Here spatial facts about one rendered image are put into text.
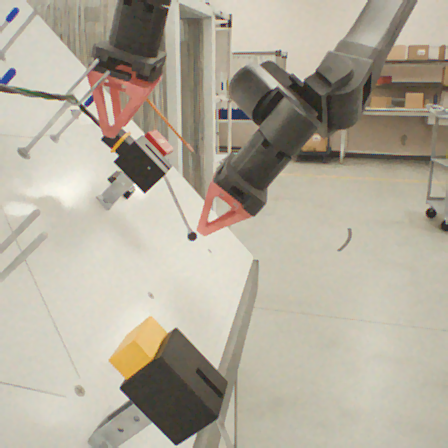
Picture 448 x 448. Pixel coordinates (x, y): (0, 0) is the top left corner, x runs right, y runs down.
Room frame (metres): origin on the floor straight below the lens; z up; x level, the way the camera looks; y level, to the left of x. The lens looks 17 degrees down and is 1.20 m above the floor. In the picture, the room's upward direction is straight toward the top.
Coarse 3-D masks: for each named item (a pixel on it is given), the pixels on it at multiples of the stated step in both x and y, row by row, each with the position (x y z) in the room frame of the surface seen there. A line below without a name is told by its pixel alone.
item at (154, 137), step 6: (150, 132) 0.86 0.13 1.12; (156, 132) 0.88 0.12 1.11; (150, 138) 0.85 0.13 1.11; (156, 138) 0.86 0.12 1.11; (162, 138) 0.89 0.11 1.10; (156, 144) 0.85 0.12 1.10; (162, 144) 0.86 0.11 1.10; (168, 144) 0.89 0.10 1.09; (162, 150) 0.85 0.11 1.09; (168, 150) 0.86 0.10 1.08
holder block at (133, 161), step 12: (132, 144) 0.60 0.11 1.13; (144, 144) 0.61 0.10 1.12; (120, 156) 0.60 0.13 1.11; (132, 156) 0.60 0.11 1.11; (144, 156) 0.60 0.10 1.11; (156, 156) 0.62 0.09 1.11; (120, 168) 0.60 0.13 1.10; (132, 168) 0.60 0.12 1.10; (144, 168) 0.60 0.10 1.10; (156, 168) 0.60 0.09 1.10; (168, 168) 0.62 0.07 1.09; (132, 180) 0.60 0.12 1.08; (144, 180) 0.60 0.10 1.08; (156, 180) 0.60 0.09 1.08; (144, 192) 0.60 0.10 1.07
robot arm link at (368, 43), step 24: (384, 0) 0.69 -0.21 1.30; (408, 0) 0.69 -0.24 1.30; (360, 24) 0.66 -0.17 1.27; (384, 24) 0.66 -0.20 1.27; (336, 48) 0.63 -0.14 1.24; (360, 48) 0.62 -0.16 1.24; (384, 48) 0.64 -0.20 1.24; (360, 72) 0.59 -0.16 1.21; (336, 96) 0.58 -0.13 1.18; (360, 96) 0.60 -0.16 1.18; (336, 120) 0.61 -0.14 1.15
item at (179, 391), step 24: (168, 336) 0.32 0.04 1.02; (168, 360) 0.30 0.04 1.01; (192, 360) 0.32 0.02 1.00; (144, 384) 0.29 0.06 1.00; (168, 384) 0.29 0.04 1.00; (192, 384) 0.29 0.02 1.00; (216, 384) 0.31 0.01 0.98; (120, 408) 0.33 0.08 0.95; (144, 408) 0.29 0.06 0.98; (168, 408) 0.29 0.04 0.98; (192, 408) 0.29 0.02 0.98; (216, 408) 0.29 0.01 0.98; (96, 432) 0.31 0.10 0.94; (120, 432) 0.31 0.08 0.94; (168, 432) 0.29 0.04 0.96; (192, 432) 0.29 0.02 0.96
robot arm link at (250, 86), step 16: (256, 64) 0.65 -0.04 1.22; (272, 64) 0.65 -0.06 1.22; (336, 64) 0.59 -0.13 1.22; (240, 80) 0.63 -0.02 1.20; (256, 80) 0.62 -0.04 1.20; (272, 80) 0.63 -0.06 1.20; (288, 80) 0.63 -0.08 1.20; (304, 80) 0.59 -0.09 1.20; (320, 80) 0.59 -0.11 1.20; (336, 80) 0.57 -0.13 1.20; (240, 96) 0.63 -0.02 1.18; (256, 96) 0.61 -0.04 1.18; (304, 96) 0.61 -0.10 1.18; (320, 96) 0.57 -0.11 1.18; (256, 112) 0.62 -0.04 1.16; (320, 112) 0.59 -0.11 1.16; (320, 128) 0.62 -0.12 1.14
